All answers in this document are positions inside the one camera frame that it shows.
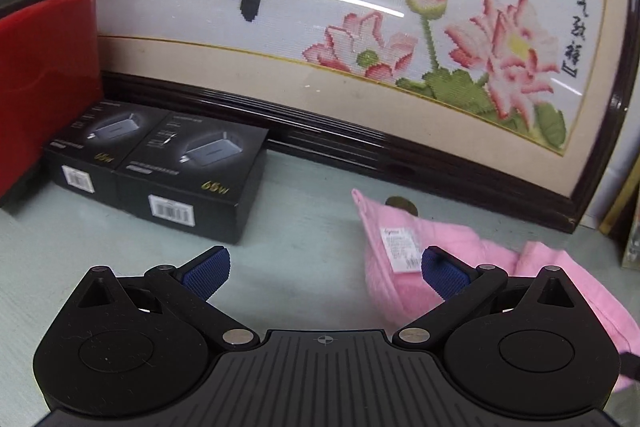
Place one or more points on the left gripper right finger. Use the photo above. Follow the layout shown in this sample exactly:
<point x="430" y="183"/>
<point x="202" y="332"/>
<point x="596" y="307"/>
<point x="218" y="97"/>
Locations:
<point x="465" y="290"/>

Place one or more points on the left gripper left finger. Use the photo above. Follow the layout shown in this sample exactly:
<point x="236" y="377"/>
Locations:
<point x="186" y="289"/>

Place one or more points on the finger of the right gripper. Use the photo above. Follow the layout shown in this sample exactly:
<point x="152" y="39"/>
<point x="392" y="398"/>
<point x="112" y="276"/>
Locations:
<point x="630" y="366"/>

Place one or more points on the pink towel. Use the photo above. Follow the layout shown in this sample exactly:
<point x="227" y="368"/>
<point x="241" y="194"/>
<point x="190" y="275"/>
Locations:
<point x="531" y="331"/>

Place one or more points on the white towel label tag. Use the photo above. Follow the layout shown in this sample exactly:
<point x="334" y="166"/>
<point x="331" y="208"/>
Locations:
<point x="401" y="249"/>

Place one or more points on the silver framed photo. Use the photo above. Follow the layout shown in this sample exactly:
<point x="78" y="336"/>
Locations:
<point x="631" y="255"/>

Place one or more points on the black charger box right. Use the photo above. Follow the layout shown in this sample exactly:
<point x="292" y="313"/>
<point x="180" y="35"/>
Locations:
<point x="195" y="174"/>

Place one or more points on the black charger box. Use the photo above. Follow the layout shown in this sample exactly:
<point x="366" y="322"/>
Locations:
<point x="195" y="174"/>
<point x="84" y="156"/>

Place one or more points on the black charger box left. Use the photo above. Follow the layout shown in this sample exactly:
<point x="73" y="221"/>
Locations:
<point x="84" y="156"/>

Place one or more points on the gold plaque with characters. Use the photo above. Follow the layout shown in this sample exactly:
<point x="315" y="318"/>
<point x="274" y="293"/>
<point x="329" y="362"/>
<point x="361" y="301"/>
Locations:
<point x="629" y="188"/>

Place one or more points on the framed lotus embroidery picture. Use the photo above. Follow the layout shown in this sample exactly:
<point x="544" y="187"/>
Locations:
<point x="512" y="105"/>

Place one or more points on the red blender base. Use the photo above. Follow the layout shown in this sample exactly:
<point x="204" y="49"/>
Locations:
<point x="50" y="70"/>

